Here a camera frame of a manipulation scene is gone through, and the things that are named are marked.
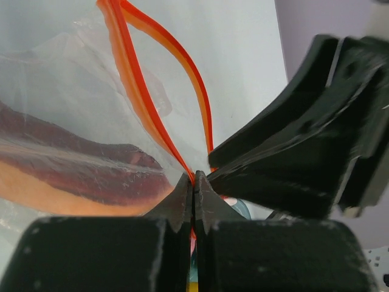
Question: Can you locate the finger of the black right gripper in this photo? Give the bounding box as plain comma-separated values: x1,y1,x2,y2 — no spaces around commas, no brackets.
208,127,363,218

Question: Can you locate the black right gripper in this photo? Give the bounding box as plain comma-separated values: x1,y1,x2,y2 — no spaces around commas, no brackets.
208,34,388,217

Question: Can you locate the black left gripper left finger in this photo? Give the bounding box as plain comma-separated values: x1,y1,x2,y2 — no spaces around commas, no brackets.
1,175,192,291

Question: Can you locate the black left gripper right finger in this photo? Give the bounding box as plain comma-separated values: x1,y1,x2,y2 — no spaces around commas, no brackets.
194,171,379,291

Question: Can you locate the clear zip bag orange seal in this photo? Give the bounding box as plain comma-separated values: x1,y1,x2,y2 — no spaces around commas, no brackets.
0,0,219,292

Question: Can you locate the orange fake carrot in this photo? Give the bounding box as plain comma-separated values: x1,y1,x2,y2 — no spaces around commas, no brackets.
1,105,173,215

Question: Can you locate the teal transparent plastic tub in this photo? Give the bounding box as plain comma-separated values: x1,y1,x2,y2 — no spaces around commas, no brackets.
224,197,251,220

